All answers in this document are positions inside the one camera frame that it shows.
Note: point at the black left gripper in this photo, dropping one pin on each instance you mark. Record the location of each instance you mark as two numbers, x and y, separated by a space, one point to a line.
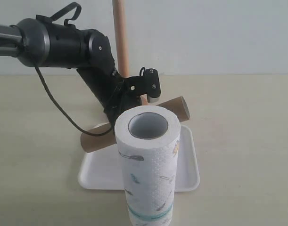
121 98

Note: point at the white patterned paper towel roll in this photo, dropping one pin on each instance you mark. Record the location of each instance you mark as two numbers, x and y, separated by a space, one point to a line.
148 140

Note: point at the brown cardboard tube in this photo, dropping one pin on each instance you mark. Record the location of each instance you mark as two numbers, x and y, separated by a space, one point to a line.
177 105

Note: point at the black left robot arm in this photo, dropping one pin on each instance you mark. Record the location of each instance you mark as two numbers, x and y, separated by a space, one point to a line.
42 43

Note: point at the orange paper towel holder stand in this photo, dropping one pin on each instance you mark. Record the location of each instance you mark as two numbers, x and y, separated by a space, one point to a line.
121 45

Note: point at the white rectangular plastic tray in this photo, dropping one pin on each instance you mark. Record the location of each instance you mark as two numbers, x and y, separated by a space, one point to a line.
100 170

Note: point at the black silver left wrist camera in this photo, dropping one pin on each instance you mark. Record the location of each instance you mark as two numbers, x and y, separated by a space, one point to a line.
147 83

